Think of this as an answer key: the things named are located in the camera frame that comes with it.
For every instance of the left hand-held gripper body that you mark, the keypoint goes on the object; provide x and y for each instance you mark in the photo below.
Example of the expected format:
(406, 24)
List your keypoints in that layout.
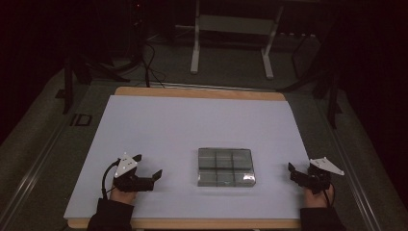
(133, 183)

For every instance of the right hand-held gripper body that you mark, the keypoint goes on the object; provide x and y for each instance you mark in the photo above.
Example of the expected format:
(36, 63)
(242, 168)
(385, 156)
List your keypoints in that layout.
(318, 178)

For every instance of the clear plastic compartment box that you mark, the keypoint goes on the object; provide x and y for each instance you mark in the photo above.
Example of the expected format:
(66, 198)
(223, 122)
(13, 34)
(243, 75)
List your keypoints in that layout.
(225, 166)

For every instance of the person's left hand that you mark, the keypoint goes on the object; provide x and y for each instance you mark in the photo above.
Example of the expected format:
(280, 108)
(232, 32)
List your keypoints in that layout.
(122, 195)

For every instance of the person's right hand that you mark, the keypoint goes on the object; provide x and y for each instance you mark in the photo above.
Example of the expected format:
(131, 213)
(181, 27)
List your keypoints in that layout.
(316, 199)

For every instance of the white table mat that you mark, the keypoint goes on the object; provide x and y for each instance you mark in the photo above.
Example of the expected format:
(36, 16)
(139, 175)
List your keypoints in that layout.
(179, 128)

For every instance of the black floor socket plate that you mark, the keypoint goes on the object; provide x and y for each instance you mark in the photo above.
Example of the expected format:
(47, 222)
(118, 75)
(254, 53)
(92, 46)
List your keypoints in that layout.
(81, 119)

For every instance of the black tripod stand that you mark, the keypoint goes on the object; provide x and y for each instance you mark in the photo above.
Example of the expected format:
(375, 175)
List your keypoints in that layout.
(325, 83)

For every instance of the white metal stand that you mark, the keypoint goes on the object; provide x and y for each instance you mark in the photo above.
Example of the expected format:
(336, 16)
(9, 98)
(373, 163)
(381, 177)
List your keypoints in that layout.
(235, 25)

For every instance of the metal floor rail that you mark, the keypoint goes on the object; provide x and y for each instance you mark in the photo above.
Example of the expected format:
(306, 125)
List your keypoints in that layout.
(352, 173)
(30, 179)

